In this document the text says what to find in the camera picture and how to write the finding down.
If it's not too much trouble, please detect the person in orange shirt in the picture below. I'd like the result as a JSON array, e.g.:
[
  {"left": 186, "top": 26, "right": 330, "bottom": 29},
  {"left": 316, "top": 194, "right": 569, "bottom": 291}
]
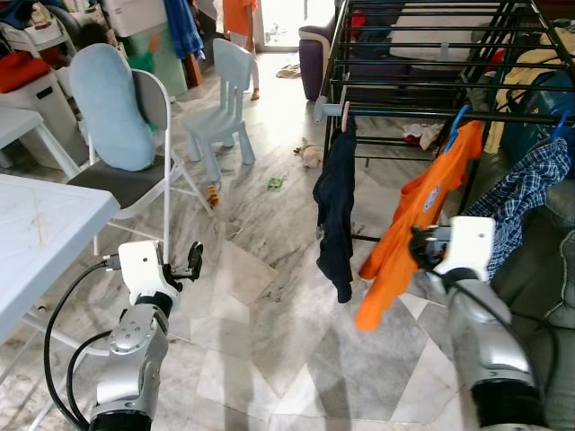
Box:
[{"left": 222, "top": 0, "right": 263, "bottom": 101}]

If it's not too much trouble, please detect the beige stuffed toy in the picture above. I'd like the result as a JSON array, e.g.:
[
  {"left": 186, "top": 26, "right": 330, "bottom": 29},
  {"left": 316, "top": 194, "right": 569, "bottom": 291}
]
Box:
[{"left": 298, "top": 142, "right": 324, "bottom": 170}]

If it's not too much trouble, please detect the purple armchair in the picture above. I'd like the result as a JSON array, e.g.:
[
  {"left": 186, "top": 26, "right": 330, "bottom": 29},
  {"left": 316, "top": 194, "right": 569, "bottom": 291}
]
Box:
[{"left": 298, "top": 7, "right": 341, "bottom": 101}]

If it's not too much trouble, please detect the blue plaid shirt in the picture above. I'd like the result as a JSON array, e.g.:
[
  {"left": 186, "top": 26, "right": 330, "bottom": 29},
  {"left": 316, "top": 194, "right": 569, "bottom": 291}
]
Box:
[{"left": 463, "top": 136, "right": 573, "bottom": 281}]

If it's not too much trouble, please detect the white plastic table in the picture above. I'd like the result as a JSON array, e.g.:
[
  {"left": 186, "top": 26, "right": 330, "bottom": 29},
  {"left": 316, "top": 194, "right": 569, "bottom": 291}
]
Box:
[{"left": 0, "top": 173, "right": 120, "bottom": 344}]

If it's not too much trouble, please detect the black metal drying rack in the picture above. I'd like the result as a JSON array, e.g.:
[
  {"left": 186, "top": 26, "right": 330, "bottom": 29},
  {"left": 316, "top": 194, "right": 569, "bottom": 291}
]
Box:
[{"left": 314, "top": 0, "right": 575, "bottom": 243}]

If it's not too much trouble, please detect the white storage box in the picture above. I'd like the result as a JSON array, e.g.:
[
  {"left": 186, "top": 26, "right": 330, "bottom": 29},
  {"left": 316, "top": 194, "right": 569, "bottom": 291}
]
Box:
[{"left": 0, "top": 67, "right": 84, "bottom": 167}]

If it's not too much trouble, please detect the red cushion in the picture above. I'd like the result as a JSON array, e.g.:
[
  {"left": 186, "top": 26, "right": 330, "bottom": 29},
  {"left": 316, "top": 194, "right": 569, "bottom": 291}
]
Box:
[{"left": 0, "top": 52, "right": 53, "bottom": 94}]

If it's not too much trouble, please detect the white and red cloth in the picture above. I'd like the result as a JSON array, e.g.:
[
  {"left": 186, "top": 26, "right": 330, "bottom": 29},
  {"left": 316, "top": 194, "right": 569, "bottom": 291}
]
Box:
[{"left": 402, "top": 123, "right": 443, "bottom": 150}]

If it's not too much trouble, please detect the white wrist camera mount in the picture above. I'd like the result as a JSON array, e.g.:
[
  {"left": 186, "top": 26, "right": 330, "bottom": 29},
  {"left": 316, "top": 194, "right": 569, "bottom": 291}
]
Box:
[
  {"left": 117, "top": 240, "right": 182, "bottom": 311},
  {"left": 447, "top": 215, "right": 498, "bottom": 281}
]

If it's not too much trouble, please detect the blue bag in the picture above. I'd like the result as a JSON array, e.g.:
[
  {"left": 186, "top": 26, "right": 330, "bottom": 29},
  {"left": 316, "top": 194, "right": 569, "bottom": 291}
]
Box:
[{"left": 499, "top": 70, "right": 575, "bottom": 167}]

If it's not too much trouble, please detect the green leather sofa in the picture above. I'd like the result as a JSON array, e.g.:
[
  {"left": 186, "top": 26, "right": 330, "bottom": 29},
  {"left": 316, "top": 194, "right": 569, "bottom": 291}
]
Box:
[{"left": 490, "top": 175, "right": 575, "bottom": 431}]

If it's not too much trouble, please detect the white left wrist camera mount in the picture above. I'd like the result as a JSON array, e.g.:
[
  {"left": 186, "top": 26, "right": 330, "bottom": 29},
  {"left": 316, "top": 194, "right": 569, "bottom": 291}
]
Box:
[{"left": 117, "top": 240, "right": 182, "bottom": 311}]

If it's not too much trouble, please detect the navy blue garment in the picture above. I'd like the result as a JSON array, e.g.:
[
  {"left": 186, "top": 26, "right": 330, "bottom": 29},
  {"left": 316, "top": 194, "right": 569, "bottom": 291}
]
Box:
[{"left": 313, "top": 117, "right": 358, "bottom": 304}]

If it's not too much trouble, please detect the yellow cloth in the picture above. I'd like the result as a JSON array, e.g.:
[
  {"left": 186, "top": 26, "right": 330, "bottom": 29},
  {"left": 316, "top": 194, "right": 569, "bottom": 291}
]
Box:
[{"left": 485, "top": 27, "right": 575, "bottom": 154}]

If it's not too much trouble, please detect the white cushion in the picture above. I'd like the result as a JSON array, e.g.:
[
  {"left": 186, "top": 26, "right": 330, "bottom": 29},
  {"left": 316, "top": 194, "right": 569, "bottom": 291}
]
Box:
[{"left": 389, "top": 7, "right": 504, "bottom": 62}]

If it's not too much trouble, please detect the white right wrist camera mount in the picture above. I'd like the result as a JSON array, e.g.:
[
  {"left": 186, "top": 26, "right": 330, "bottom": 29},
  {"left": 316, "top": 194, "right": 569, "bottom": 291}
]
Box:
[{"left": 447, "top": 215, "right": 498, "bottom": 281}]

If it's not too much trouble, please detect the royal blue garment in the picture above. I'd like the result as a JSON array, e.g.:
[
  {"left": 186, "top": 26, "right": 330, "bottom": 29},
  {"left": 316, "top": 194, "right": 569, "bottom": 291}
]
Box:
[{"left": 164, "top": 0, "right": 206, "bottom": 60}]

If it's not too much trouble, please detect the light blue cushion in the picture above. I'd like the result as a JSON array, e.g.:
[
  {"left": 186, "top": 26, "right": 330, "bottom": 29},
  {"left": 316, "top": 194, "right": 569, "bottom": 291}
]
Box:
[{"left": 70, "top": 43, "right": 157, "bottom": 172}]

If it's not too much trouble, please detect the small white table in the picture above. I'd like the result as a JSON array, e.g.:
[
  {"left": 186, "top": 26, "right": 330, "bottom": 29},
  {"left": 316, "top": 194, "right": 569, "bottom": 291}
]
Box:
[{"left": 0, "top": 106, "right": 84, "bottom": 180}]

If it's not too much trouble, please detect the white folding chair grey seat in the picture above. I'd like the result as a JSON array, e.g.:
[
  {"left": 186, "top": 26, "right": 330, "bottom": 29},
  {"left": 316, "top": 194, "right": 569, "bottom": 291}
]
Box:
[{"left": 67, "top": 67, "right": 218, "bottom": 263}]

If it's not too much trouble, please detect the orange shirt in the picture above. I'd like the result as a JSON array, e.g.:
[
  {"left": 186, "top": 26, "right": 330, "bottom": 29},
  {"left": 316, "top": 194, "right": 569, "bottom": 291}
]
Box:
[{"left": 355, "top": 121, "right": 486, "bottom": 333}]

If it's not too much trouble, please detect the green cabinet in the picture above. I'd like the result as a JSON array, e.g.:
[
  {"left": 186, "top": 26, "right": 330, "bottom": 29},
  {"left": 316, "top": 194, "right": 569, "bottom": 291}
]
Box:
[{"left": 124, "top": 27, "right": 190, "bottom": 98}]

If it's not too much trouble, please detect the light blue plastic child chair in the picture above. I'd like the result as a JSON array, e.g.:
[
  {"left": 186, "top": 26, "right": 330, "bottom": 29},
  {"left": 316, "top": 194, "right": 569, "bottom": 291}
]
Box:
[{"left": 184, "top": 38, "right": 257, "bottom": 185}]

